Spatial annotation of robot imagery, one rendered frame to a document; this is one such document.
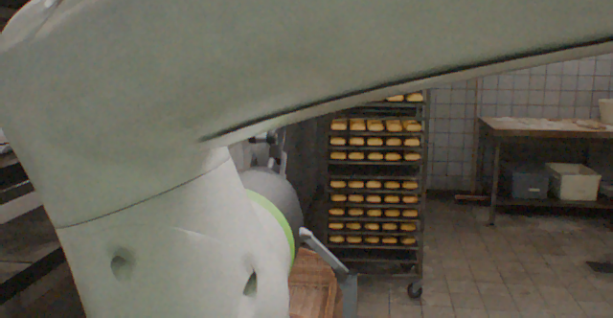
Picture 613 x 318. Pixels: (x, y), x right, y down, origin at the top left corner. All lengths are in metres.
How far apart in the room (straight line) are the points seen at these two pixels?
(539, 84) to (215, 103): 5.73
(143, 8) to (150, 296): 0.14
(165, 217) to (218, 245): 0.03
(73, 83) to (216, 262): 0.11
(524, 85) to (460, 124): 0.73
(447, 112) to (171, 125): 5.55
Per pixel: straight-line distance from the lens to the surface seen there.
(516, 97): 5.84
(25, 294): 1.17
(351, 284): 1.67
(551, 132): 5.07
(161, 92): 0.19
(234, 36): 0.16
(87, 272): 0.28
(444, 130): 5.76
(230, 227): 0.27
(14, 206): 0.86
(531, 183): 5.30
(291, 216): 0.40
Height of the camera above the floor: 1.64
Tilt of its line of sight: 11 degrees down
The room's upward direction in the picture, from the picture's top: straight up
